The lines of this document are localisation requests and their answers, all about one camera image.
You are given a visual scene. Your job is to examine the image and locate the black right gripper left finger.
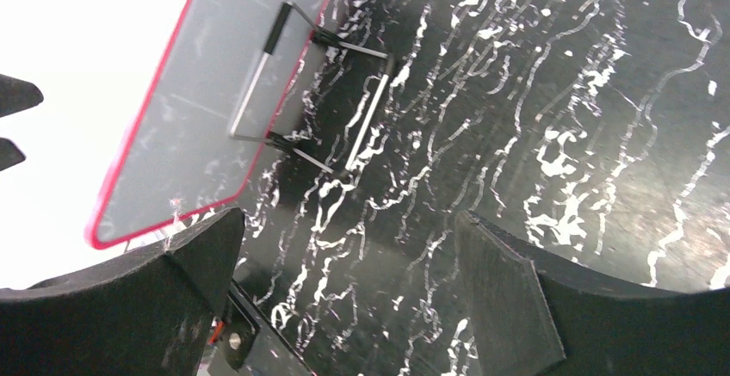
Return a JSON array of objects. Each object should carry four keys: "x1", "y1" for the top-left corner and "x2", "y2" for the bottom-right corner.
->
[{"x1": 1, "y1": 208, "x2": 244, "y2": 375}]

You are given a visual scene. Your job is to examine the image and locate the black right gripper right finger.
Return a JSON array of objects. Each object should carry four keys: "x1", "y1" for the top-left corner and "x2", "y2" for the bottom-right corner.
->
[{"x1": 455, "y1": 211, "x2": 729, "y2": 375}]

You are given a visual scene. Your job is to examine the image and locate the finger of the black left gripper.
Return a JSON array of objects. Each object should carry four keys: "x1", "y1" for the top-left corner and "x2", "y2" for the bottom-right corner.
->
[
  {"x1": 0, "y1": 75, "x2": 44, "y2": 117},
  {"x1": 0, "y1": 138, "x2": 26, "y2": 171}
]

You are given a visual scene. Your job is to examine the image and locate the pink framed whiteboard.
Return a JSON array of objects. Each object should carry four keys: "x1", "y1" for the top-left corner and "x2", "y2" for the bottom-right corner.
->
[{"x1": 84, "y1": 0, "x2": 342, "y2": 249}]

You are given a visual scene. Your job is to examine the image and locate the metal wire whiteboard stand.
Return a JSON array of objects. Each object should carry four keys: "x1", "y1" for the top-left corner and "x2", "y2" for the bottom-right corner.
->
[{"x1": 226, "y1": 1, "x2": 397, "y2": 180}]

